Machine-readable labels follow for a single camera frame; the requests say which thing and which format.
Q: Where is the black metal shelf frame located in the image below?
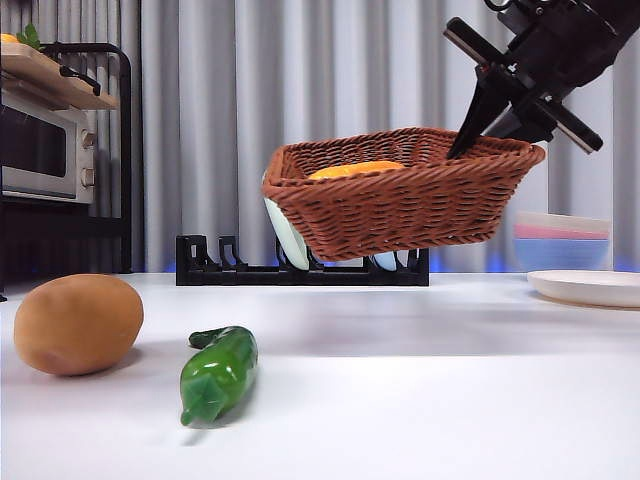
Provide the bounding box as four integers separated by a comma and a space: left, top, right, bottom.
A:
0, 42, 134, 301

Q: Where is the brown potato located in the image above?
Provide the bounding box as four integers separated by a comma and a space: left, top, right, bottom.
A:
13, 273, 145, 377

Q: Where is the pale green plate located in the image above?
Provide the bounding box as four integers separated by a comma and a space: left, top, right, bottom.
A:
263, 197, 311, 271

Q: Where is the green leaf sprig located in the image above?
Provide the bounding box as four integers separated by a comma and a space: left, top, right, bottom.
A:
15, 23, 44, 51

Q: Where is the grey curtain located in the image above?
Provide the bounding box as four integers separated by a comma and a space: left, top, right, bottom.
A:
0, 0, 640, 275

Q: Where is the green cucumber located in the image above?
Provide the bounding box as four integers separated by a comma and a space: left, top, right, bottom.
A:
179, 325, 259, 428

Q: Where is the brown wicker basket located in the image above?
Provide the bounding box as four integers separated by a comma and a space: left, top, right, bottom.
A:
262, 127, 547, 263

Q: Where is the cream bowl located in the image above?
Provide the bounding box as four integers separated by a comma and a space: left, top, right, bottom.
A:
514, 210, 611, 235

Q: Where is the blue bowl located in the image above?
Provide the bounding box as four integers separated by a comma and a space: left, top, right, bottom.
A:
513, 238, 611, 274

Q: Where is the black dish rack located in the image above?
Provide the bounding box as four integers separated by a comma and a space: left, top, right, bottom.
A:
175, 234, 430, 288

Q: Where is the silver toaster oven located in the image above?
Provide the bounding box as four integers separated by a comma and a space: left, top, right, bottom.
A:
0, 94, 97, 205

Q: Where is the white plate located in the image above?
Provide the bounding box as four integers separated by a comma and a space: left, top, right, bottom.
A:
527, 269, 640, 309

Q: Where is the wooden tray with black handle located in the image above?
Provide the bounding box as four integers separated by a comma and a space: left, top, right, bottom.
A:
0, 42, 120, 110

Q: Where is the pink bowl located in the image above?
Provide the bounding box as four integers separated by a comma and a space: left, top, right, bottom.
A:
514, 223, 611, 242

